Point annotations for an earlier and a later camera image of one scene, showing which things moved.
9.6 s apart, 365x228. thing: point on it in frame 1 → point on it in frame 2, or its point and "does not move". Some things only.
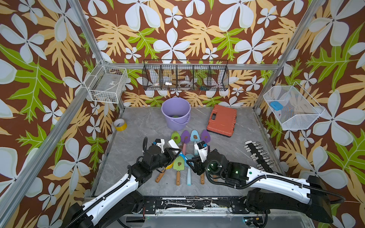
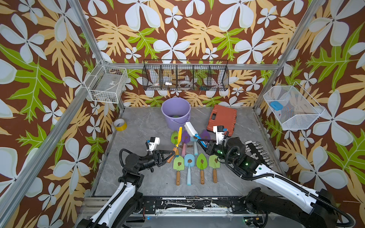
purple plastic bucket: [177, 112] does not move
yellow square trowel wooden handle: [170, 166] → [180, 133]
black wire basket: [183, 74] does not move
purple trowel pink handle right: [205, 136] does not move
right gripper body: [206, 167] → [220, 151]
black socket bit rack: [264, 161] does not move
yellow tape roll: [120, 125] does not move
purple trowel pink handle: [185, 137] does not move
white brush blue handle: [171, 144] → [193, 132]
